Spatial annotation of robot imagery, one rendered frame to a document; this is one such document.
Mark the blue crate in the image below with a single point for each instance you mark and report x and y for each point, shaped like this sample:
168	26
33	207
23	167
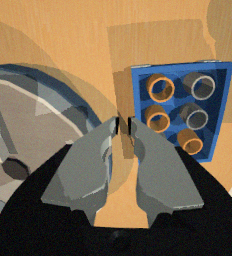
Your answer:
214	105

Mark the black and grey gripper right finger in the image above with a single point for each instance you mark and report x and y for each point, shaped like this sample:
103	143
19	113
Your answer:
169	180

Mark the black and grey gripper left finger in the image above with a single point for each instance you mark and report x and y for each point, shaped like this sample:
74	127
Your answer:
74	178

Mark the grey metal bushing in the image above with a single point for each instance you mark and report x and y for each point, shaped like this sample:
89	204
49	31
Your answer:
206	89
198	121
162	134

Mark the bronze bushing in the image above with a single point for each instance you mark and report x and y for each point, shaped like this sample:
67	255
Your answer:
160	125
185	137
166	94

